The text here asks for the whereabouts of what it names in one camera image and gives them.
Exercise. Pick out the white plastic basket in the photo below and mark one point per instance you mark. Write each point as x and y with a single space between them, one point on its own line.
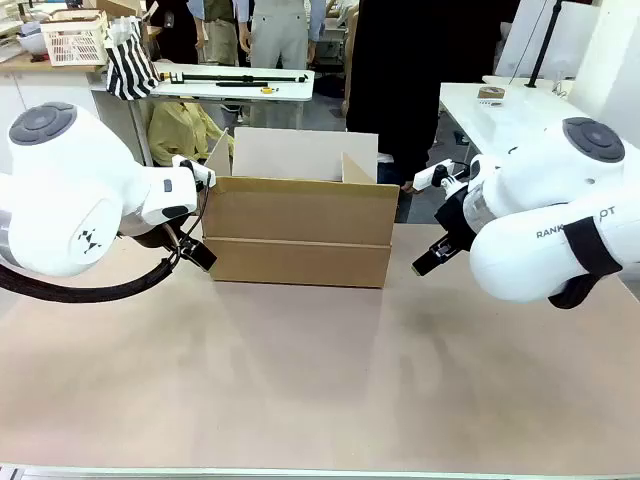
75 42

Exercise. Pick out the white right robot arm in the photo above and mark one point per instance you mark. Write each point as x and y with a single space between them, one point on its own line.
525 260

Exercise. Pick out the yellow jacket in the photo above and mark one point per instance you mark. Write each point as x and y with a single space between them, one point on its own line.
175 132

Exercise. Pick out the background person olive vest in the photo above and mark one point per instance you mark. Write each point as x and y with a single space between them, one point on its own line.
220 30

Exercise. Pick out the background person grey overalls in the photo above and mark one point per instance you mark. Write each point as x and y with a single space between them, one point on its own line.
277 35

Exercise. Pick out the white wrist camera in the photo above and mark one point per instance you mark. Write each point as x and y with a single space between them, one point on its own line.
195 170
435 175

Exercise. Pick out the black tripod pole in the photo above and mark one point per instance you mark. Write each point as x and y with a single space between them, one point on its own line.
235 78

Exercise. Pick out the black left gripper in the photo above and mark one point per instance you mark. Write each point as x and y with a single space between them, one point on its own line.
155 237

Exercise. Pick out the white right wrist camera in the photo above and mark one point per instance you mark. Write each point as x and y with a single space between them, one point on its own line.
435 175

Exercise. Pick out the brown cardboard shipping box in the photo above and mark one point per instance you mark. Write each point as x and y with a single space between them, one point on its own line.
300 215

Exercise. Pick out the black stand pole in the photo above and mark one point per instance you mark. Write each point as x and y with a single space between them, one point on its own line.
542 45

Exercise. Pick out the white table with tripod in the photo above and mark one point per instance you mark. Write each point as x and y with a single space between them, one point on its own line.
280 92

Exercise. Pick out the white table with stand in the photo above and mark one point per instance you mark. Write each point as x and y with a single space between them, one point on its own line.
515 120

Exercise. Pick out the white cabinet wooden top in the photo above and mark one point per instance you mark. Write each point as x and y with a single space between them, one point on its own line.
50 95

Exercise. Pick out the black white striped bag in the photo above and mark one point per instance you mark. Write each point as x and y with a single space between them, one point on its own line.
130 65

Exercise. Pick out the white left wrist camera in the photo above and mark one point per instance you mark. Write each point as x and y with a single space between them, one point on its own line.
195 170

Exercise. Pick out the brown tape roll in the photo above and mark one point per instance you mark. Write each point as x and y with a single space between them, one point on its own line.
490 92

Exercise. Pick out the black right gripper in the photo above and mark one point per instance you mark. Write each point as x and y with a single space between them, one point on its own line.
455 215

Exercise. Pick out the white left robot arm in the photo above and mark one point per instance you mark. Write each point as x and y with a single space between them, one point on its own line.
60 200

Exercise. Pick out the yellow tape roll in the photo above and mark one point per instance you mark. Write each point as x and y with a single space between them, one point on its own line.
270 90

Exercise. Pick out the person in black coat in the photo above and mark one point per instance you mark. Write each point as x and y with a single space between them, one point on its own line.
390 75

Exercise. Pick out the person's left hand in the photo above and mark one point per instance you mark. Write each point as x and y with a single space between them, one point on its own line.
408 188

